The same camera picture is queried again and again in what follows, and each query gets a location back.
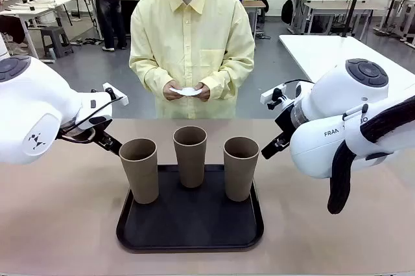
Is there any grey plastic step stool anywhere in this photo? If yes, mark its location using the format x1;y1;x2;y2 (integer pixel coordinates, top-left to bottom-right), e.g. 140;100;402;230
40;25;74;60

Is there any person's right forearm yellow sleeve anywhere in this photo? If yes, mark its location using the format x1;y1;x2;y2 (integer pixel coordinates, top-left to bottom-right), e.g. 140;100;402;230
129;57;173;99

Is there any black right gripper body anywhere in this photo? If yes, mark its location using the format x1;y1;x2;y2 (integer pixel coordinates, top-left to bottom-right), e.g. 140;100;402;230
274;102;296;138

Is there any black tripod pole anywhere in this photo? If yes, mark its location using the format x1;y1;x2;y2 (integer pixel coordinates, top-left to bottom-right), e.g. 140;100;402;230
339;0;372;39

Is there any person's left forearm yellow sleeve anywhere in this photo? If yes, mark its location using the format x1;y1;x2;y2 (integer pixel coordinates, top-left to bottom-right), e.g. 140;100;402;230
203;60;255;100

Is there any person's left hand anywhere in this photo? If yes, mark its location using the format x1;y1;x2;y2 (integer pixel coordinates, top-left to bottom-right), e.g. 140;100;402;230
193;82;212;102

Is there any large white table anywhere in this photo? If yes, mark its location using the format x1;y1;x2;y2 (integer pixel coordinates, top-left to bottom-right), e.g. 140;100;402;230
278;34;415;95

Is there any black plastic tray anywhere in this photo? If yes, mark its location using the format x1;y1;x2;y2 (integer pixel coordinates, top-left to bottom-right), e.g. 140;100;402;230
115;163;265;253

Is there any tall brown paper cup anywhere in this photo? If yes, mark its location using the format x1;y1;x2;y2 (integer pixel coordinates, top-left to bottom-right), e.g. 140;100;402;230
172;126;208;189
119;138;160;205
223;136;260;203

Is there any black backpack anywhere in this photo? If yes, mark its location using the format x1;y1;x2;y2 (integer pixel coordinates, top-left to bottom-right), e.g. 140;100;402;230
280;0;294;26

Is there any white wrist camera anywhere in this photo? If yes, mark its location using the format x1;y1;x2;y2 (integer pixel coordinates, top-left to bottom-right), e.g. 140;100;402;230
260;84;289;110
102;82;129;106

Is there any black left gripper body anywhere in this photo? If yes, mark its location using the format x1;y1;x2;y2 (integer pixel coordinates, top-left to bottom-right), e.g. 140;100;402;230
57;119;113;145

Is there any person's right hand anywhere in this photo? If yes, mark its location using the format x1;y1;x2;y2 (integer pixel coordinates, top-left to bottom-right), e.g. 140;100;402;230
163;82;183;102

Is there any grey workbench with robots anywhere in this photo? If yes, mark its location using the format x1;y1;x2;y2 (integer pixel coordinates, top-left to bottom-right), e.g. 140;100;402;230
289;0;387;36

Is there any person in yellow shirt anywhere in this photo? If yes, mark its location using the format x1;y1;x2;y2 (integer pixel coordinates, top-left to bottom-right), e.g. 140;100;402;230
128;0;256;120

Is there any white desk with clutter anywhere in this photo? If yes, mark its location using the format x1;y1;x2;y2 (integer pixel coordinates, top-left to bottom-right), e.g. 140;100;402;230
0;0;77;63

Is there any small brown side table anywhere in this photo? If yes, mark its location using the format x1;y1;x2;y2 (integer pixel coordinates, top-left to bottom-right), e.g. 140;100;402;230
241;0;267;38

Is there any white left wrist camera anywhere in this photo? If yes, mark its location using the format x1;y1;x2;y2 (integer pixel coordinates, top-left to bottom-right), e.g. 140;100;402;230
102;82;129;106

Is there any white scalloped paper coaster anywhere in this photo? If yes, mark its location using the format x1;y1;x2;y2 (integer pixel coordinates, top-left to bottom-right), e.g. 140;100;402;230
169;86;204;97

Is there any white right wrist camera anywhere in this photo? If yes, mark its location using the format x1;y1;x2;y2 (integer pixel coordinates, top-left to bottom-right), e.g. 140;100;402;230
260;84;289;110

